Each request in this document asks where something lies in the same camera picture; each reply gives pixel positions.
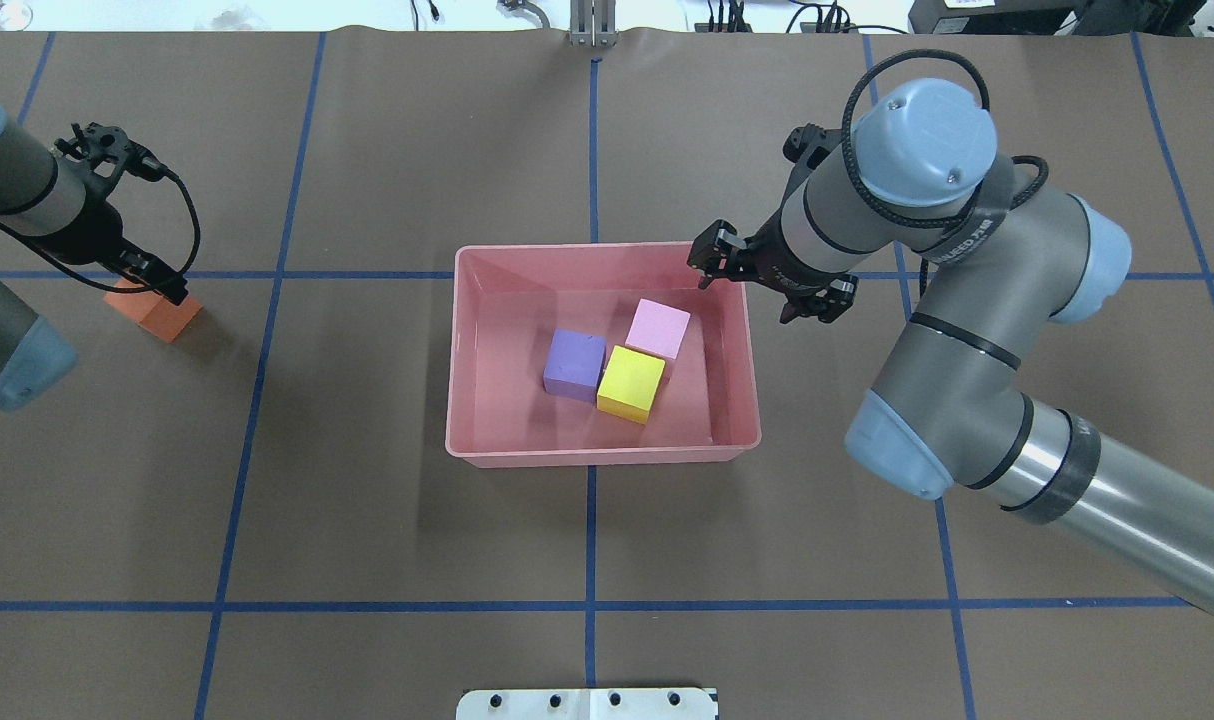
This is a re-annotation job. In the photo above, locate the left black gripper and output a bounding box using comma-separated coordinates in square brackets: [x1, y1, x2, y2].
[51, 121, 188, 306]

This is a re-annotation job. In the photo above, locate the orange foam block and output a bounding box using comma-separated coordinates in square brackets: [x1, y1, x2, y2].
[103, 291, 203, 342]

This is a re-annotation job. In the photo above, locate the aluminium frame post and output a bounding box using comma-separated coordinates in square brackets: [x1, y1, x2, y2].
[567, 0, 619, 49]

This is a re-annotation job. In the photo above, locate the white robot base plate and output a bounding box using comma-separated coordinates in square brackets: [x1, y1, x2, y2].
[455, 687, 721, 719]

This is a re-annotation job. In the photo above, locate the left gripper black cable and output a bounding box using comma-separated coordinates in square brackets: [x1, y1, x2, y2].
[0, 165, 202, 295]

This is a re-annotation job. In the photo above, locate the brown paper table cover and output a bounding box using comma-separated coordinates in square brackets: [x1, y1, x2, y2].
[0, 27, 1214, 719]

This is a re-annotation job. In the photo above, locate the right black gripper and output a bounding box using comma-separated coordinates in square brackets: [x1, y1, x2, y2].
[686, 124, 860, 325]

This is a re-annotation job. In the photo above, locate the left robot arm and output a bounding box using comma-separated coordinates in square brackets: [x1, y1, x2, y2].
[0, 104, 203, 413]

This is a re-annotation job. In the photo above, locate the pink plastic bin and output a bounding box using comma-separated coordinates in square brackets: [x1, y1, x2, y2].
[444, 242, 761, 467]

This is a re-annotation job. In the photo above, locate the pink foam block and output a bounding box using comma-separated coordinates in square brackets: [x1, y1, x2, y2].
[624, 299, 691, 363]

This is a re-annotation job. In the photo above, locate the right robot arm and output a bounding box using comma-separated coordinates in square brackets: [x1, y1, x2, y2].
[686, 78, 1214, 616]

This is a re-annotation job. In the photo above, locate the yellow foam block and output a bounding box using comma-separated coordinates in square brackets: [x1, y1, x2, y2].
[595, 345, 666, 425]

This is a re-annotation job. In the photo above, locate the purple foam block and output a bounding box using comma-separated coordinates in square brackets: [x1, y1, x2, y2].
[541, 328, 607, 404]

